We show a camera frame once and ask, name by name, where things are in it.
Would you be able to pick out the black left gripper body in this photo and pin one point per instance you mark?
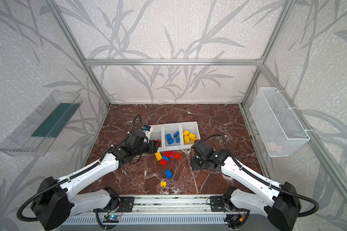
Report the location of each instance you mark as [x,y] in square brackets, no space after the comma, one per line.
[153,146]

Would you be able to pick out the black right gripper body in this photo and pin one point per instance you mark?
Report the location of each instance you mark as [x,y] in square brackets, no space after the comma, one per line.
[196,164]

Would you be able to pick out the yellow lego pile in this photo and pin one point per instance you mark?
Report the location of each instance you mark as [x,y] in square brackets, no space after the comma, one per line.
[192,136]

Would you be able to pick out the yellow lego side up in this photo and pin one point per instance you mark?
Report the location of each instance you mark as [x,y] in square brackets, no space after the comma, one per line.
[158,156]

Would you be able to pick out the red square lego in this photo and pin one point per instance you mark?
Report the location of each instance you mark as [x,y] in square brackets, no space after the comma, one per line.
[177,156]

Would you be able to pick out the red lego pile bottom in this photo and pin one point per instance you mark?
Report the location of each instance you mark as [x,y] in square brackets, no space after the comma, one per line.
[163,162]

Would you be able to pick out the long red lego brick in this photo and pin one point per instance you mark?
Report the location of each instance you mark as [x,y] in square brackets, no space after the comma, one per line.
[169,153]

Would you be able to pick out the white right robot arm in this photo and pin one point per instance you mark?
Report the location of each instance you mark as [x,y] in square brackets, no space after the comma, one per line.
[281,209]

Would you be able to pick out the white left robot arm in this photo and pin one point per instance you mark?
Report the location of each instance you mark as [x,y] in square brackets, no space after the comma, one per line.
[59,199]

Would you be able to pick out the white left sorting bin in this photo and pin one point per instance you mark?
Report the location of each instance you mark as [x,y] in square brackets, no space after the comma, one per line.
[157,135]

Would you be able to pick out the white sorting bin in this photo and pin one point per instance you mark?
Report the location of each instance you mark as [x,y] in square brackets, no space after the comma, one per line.
[192,127]
[157,135]
[171,128]

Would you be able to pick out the white right sorting bin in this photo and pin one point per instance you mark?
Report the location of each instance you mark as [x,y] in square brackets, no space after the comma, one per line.
[192,127]

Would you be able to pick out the white middle sorting bin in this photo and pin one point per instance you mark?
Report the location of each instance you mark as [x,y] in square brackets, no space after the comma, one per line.
[171,128]

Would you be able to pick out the pink object in basket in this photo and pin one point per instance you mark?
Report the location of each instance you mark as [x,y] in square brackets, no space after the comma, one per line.
[273,147]

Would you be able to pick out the green circuit board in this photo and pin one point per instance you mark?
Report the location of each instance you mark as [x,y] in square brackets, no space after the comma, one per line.
[109,219]

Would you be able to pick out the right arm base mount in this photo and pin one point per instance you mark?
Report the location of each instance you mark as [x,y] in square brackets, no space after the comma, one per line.
[218,204]

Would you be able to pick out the aluminium cage frame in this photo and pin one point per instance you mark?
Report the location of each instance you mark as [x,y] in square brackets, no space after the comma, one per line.
[225,52]

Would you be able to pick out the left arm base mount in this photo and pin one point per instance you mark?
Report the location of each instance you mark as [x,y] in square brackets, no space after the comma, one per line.
[122,204]

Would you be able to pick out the right circuit board with wires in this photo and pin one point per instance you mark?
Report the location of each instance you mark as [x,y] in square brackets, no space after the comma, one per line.
[234,222]

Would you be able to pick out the white wire mesh basket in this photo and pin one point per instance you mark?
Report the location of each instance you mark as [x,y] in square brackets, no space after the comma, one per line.
[276,121]

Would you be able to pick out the clear plastic wall tray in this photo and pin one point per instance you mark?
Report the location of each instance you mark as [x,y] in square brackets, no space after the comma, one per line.
[35,135]

